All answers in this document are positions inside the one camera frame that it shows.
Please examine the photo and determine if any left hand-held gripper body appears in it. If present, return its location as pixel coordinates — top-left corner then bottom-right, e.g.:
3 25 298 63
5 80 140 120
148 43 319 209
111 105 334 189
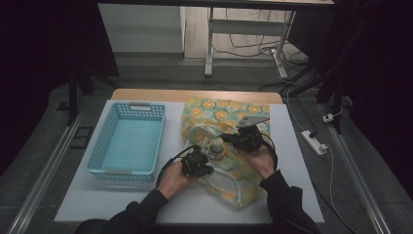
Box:
180 145 216 178

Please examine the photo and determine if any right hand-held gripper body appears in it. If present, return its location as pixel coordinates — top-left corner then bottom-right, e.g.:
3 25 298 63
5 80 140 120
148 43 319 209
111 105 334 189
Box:
232 115 271 153

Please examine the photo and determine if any orange fruit print tote bag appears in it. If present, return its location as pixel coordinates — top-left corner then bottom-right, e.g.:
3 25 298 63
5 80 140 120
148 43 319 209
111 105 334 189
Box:
180 96 272 211

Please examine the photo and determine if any blue plastic basket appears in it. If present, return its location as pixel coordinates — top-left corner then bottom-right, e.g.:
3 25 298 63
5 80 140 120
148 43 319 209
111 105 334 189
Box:
86 100 167 183

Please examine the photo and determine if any person's right hand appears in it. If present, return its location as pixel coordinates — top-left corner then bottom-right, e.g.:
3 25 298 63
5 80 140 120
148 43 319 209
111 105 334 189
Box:
243 146 277 180

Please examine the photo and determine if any person's left hand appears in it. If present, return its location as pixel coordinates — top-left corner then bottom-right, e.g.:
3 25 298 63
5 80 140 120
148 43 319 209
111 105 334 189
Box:
156 160 196 201

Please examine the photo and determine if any white table mat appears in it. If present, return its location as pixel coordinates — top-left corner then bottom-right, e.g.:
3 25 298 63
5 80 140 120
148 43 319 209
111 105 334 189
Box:
53 99 325 225

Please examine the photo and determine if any white power strip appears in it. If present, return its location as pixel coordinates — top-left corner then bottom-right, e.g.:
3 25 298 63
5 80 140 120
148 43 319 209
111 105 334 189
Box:
300 130 329 157

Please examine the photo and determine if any wooden table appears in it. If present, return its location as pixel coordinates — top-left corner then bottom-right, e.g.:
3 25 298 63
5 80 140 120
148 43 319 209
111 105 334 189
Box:
110 88 284 105

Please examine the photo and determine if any small white adapter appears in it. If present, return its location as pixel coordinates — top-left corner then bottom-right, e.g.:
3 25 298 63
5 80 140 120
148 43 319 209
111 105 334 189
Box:
322 106 344 124

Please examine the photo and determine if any black metal stand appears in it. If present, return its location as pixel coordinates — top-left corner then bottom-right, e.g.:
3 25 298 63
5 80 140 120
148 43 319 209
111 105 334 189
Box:
285 64 354 135
66 64 121 128

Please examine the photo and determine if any dark curtain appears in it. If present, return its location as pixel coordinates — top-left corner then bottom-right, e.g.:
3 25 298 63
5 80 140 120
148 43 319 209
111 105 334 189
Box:
0 0 120 170
288 0 413 199

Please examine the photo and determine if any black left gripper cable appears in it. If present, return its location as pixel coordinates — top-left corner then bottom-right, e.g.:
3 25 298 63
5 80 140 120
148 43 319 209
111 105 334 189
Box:
155 144 198 188

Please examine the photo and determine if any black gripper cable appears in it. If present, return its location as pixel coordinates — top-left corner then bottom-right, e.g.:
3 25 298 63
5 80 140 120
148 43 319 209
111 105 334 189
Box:
155 144 198 188
261 132 280 172

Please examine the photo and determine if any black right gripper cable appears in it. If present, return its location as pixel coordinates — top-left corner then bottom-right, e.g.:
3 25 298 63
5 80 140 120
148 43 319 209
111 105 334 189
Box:
261 132 280 172

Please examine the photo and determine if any tangle of floor cables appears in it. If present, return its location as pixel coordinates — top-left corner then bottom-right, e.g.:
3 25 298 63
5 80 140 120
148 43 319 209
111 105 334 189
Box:
212 8 310 62

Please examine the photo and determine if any long white floor cable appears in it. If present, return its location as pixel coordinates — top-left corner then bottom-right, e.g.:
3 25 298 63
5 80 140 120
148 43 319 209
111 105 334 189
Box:
324 144 359 234

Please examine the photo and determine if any white desk frame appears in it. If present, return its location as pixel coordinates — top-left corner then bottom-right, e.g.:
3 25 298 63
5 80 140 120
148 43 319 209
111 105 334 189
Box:
204 7 297 79

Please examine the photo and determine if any aluminium floor rail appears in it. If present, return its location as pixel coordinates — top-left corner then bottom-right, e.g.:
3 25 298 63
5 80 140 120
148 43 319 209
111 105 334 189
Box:
6 97 91 234
319 103 394 234

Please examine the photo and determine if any black square floor frame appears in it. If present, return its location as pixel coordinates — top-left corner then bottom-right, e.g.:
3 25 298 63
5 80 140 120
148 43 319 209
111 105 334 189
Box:
68 126 95 150

